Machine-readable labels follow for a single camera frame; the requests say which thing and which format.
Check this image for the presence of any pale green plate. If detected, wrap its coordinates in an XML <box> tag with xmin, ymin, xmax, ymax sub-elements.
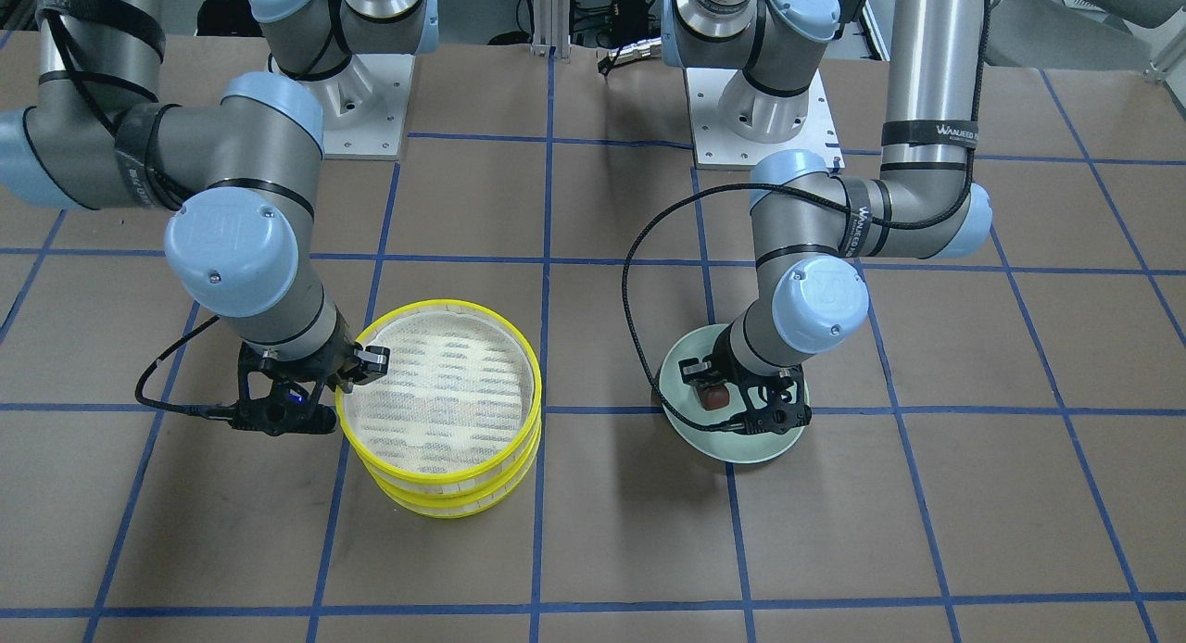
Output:
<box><xmin>658</xmin><ymin>323</ymin><xmax>806</xmax><ymax>464</ymax></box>

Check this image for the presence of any lower yellow steamer layer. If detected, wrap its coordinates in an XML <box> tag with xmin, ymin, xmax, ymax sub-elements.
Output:
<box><xmin>362</xmin><ymin>420</ymin><xmax>542</xmax><ymax>518</ymax></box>

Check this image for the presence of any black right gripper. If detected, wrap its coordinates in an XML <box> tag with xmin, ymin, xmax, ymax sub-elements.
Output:
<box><xmin>229</xmin><ymin>339</ymin><xmax>391</xmax><ymax>437</ymax></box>

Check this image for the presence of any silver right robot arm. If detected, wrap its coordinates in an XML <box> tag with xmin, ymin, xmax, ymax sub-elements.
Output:
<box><xmin>4</xmin><ymin>0</ymin><xmax>439</xmax><ymax>437</ymax></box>

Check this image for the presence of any yellow rimmed steamer layer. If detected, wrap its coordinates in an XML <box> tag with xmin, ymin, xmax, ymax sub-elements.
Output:
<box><xmin>334</xmin><ymin>298</ymin><xmax>542</xmax><ymax>497</ymax></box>

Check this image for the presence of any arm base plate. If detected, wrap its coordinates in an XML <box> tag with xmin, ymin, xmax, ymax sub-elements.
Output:
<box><xmin>686</xmin><ymin>68</ymin><xmax>846</xmax><ymax>170</ymax></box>
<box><xmin>300</xmin><ymin>47</ymin><xmax>416</xmax><ymax>161</ymax></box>

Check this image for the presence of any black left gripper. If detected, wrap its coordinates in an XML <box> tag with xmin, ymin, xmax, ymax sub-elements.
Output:
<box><xmin>680</xmin><ymin>335</ymin><xmax>812</xmax><ymax>435</ymax></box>

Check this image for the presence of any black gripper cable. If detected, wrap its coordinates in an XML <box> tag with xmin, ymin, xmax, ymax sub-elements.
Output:
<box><xmin>135</xmin><ymin>314</ymin><xmax>244</xmax><ymax>424</ymax></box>

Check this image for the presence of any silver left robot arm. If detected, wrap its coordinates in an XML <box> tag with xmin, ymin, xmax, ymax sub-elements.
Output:
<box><xmin>650</xmin><ymin>0</ymin><xmax>991</xmax><ymax>439</ymax></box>

